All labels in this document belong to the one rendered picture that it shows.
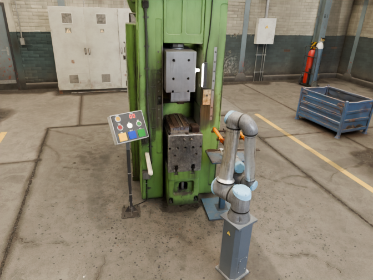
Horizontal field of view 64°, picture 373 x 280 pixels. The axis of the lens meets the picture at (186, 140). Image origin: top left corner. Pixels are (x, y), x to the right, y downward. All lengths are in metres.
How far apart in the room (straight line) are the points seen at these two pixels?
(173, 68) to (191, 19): 0.50
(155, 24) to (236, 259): 2.25
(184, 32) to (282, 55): 7.82
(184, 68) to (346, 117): 3.92
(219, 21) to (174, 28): 0.46
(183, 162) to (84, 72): 5.46
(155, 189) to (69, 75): 5.27
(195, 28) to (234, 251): 2.10
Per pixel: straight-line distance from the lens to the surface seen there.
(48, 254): 3.25
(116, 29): 8.17
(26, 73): 9.10
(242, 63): 9.99
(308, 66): 10.21
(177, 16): 3.09
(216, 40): 3.19
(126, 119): 2.94
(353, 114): 6.33
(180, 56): 2.98
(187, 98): 3.08
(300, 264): 3.17
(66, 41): 8.19
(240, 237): 2.52
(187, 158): 3.28
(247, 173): 2.43
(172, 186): 3.44
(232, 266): 2.74
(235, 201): 2.38
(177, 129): 3.18
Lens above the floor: 2.15
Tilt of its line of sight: 24 degrees down
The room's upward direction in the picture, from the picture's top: 2 degrees clockwise
